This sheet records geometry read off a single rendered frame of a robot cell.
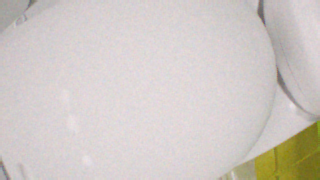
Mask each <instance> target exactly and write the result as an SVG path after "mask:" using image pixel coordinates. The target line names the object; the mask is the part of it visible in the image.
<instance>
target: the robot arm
mask: <svg viewBox="0 0 320 180"><path fill-rule="evenodd" d="M37 1H39V0H0V34H1V33H2V32H3V31H4V30H5V29H7V28H8V26H10V25H11V24H12V23H13V22H14V21H15V20H16V19H17V18H19V17H20V16H21V15H22V14H23V13H24V12H25V11H27V10H28V9H29V8H30V7H31V6H33V5H34V4H35V3H36V2H37ZM318 120H320V0H61V1H59V2H57V3H55V5H53V6H52V7H49V8H48V9H46V10H44V11H42V12H40V13H39V14H37V15H35V16H34V17H32V18H30V19H29V20H27V21H25V22H23V23H22V24H20V25H19V26H17V27H16V28H14V29H12V30H10V31H9V32H7V33H5V34H3V35H2V36H1V37H0V180H216V179H218V178H220V177H221V176H223V175H225V174H226V173H228V172H229V171H230V170H231V169H232V168H234V167H236V166H238V165H240V164H242V163H244V162H246V161H248V160H251V159H253V158H255V157H257V156H258V155H260V154H261V153H264V152H266V151H267V150H270V149H271V148H274V147H275V146H277V145H279V144H281V143H282V142H284V141H286V140H287V139H289V138H291V137H293V136H294V135H296V134H297V133H299V132H301V131H302V130H303V129H305V128H307V127H309V126H310V125H312V124H313V123H315V122H317V121H318Z"/></svg>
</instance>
